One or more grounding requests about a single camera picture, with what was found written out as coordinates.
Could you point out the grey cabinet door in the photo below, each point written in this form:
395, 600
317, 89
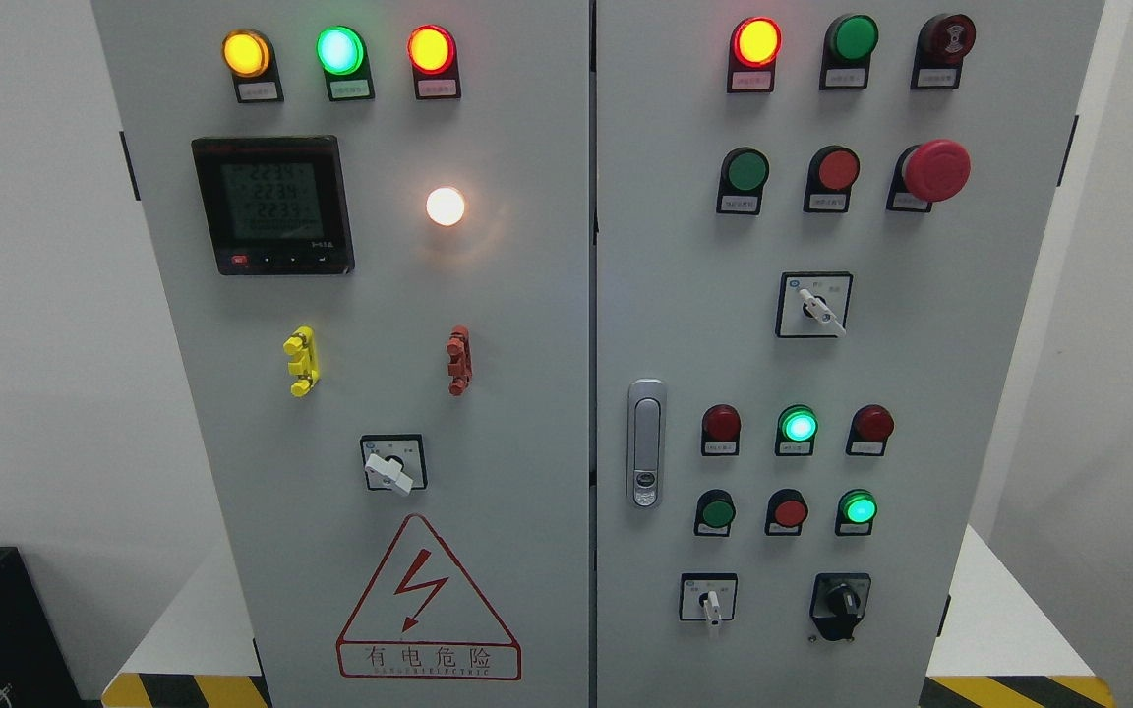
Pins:
508, 460
690, 297

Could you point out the lower white selector switch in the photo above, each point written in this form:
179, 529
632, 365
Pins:
709, 597

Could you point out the red electrical hazard warning sticker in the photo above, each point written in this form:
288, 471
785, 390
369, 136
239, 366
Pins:
421, 616

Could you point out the dark red buzzer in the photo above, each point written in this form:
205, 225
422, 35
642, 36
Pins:
943, 43

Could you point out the red terminal connector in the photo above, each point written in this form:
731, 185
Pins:
460, 365

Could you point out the small green push button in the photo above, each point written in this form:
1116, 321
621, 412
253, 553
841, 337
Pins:
715, 513

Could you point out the white lit indicator light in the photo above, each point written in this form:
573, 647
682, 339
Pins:
445, 206

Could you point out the left grey cabinet door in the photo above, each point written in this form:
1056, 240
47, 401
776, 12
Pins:
508, 460

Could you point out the red emergency stop mushroom button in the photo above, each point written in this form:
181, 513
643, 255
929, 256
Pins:
929, 173

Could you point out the black digital power meter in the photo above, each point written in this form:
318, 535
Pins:
275, 205

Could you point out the lit green indicator light top-left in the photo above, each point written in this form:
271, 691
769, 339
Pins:
346, 65

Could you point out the upper right white selector switch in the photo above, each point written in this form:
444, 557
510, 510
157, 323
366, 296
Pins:
813, 304

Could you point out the lit green button lower right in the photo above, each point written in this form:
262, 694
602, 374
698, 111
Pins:
856, 513

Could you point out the small red push button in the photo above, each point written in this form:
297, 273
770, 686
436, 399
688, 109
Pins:
786, 513

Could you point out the green push button top row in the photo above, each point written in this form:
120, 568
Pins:
847, 48

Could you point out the red push button second row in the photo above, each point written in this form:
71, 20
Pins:
831, 174

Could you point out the green push button second row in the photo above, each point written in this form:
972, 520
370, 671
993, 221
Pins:
744, 172

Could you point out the yellow indicator light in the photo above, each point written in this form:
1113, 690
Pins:
250, 58

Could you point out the yellow terminal connector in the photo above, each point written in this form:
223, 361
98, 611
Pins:
302, 360

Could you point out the left door white selector switch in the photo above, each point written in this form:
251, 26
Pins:
394, 462

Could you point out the silver door handle lock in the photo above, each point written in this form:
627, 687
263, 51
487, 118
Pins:
645, 442

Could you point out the right grey cabinet door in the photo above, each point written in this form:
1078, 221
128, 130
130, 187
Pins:
690, 297

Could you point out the dark red indicator left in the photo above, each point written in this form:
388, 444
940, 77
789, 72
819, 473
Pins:
721, 431

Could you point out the lit green indicator middle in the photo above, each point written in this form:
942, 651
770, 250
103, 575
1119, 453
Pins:
795, 431

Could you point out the black rotary knob switch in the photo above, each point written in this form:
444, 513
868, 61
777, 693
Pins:
838, 604

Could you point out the lit red indicator light left door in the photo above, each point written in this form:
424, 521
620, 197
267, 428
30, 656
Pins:
433, 54

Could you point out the dark red indicator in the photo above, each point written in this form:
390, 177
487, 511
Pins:
721, 431
870, 430

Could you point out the lit red indicator right door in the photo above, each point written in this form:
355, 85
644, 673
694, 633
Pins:
754, 48

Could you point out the dark red indicator right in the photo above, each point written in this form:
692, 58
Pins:
870, 430

